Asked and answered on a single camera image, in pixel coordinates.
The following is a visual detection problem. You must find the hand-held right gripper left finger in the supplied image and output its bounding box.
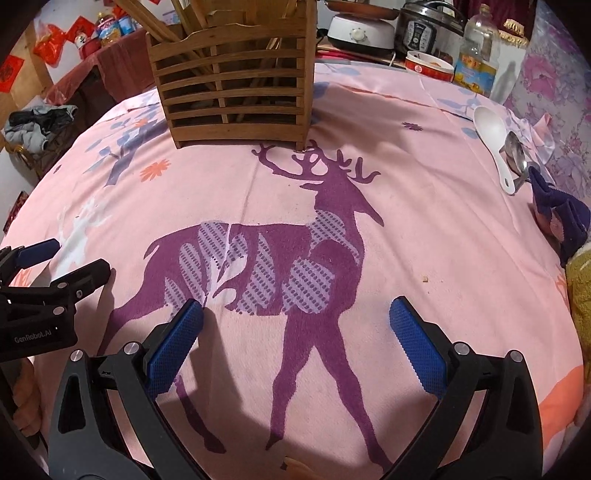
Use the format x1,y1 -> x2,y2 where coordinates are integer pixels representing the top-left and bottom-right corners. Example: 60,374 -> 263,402
48,298 -> 206,480

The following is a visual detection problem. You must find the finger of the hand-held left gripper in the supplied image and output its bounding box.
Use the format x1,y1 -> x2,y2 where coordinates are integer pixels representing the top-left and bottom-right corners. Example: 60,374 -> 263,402
0,238 -> 62,289
0,259 -> 112,309

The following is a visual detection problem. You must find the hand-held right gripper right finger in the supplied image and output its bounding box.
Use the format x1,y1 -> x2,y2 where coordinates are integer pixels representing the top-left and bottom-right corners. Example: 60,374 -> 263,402
382,296 -> 543,480

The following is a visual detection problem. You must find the wooden slatted utensil holder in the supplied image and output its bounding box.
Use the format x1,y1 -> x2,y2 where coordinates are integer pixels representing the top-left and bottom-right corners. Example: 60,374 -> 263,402
145,0 -> 319,153

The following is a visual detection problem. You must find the person's left hand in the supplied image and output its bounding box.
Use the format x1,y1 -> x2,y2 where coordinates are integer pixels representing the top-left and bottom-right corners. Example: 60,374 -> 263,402
11,360 -> 44,437

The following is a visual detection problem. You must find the red printed box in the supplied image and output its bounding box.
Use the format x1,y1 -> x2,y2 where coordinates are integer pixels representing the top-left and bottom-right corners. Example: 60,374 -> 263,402
2,191 -> 24,232

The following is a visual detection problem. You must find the wooden chair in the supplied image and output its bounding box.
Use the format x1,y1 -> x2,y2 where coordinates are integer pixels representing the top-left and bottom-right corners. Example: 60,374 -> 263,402
4,134 -> 61,178

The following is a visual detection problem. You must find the pink deer print tablecloth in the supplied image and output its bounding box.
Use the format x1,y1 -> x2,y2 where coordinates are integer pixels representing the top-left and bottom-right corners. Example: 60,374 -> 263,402
0,60 -> 591,480

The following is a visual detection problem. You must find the pile of dark clothes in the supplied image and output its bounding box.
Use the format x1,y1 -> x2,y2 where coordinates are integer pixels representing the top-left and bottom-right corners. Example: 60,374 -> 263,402
4,104 -> 79,153

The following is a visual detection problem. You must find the wooden door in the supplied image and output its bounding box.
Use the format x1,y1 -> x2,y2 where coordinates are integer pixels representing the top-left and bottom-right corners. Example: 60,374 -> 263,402
0,18 -> 56,121

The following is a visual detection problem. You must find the yellow towel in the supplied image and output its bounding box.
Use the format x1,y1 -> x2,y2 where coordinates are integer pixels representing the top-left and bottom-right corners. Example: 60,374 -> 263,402
566,247 -> 591,333

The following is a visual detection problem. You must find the red diamond paper decoration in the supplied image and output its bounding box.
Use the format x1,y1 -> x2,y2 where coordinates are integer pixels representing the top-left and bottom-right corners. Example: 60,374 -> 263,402
67,16 -> 100,58
0,54 -> 24,93

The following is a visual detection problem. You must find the purple cloth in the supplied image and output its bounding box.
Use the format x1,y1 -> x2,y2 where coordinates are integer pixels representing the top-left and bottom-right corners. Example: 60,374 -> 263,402
529,166 -> 587,268

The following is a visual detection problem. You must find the side table with red cloth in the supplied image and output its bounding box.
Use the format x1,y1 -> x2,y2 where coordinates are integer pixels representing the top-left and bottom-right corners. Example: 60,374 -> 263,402
48,28 -> 160,121

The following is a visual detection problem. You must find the red plastic bag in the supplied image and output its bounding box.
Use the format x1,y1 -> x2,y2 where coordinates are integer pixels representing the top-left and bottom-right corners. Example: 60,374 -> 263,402
34,21 -> 70,65

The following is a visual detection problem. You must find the metal spoon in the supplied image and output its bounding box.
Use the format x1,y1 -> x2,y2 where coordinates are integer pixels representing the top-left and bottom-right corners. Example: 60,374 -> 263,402
503,131 -> 532,192

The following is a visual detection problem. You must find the yellow oil bottle blue label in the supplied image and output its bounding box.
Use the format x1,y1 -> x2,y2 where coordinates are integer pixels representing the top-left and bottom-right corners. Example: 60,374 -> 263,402
95,10 -> 122,47

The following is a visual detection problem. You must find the white rice spoon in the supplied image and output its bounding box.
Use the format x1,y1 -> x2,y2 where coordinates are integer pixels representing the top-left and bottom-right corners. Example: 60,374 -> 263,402
473,105 -> 517,195

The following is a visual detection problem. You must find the red and white bowl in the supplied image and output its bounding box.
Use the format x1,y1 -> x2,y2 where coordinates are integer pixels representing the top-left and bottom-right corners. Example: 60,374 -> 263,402
405,51 -> 455,83

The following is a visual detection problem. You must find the clear plastic oil bottle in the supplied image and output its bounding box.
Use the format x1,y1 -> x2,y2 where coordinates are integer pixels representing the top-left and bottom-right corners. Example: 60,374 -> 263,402
455,4 -> 502,95

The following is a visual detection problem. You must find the floral plastic sheet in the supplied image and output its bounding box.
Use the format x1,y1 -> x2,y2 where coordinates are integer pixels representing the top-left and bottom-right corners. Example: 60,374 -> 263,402
489,0 -> 591,204

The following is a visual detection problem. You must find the black pressure cooker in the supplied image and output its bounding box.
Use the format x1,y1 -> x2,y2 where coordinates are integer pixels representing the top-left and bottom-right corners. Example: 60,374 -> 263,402
394,0 -> 467,58

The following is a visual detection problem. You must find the white electric cooker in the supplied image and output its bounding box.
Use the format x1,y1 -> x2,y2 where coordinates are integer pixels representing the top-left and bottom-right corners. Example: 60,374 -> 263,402
327,14 -> 397,51

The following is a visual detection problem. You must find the gold patterned box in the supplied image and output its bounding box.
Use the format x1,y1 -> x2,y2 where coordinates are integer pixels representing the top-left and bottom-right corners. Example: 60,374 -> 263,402
499,18 -> 531,48

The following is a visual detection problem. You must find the copper frying pan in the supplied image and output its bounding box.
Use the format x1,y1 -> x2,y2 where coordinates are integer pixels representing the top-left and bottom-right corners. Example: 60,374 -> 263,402
323,0 -> 400,19

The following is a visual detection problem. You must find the dark red curtain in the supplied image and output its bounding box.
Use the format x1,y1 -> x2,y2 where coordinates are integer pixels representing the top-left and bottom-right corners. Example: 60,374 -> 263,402
455,0 -> 539,21

